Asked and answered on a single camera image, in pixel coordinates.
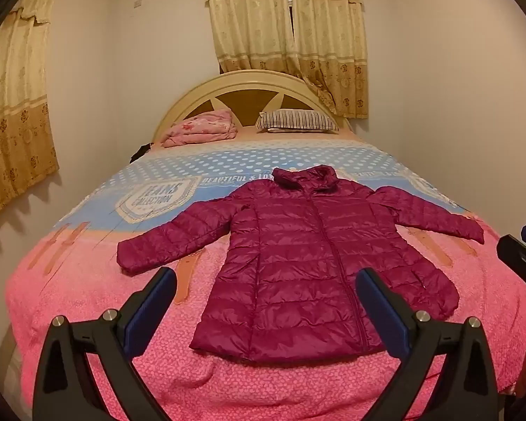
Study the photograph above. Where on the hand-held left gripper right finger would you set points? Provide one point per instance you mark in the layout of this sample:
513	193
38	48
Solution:
383	311

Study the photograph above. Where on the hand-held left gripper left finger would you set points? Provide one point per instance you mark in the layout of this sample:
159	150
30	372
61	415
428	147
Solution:
151	305

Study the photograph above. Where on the magenta puffer jacket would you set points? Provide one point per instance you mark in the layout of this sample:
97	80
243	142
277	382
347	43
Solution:
298	272

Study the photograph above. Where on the pink and blue printed blanket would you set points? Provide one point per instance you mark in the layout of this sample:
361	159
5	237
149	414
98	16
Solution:
92	315

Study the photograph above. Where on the black cloth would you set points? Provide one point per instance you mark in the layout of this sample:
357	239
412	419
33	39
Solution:
141	152

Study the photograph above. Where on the folded pink floral quilt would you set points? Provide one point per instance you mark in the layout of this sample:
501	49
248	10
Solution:
201	129

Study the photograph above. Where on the striped pillow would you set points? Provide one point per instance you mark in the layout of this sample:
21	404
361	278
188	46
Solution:
298	119

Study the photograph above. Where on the beige floral curtain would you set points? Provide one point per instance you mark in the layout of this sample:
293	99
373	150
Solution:
250	22
333	44
17	118

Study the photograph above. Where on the cream wooden bed headboard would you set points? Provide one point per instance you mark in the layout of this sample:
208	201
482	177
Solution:
245	83

